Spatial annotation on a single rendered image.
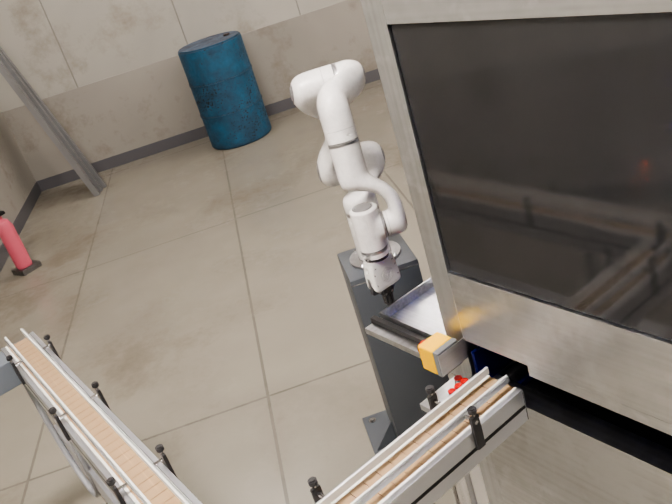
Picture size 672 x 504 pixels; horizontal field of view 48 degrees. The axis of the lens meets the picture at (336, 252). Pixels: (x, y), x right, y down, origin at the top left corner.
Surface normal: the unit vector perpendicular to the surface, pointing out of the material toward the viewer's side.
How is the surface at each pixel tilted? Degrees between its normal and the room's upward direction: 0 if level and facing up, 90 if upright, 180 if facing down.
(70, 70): 90
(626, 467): 90
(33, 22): 90
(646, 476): 90
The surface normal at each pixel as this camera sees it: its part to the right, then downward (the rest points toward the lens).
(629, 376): -0.76, 0.47
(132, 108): 0.18, 0.40
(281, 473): -0.27, -0.86
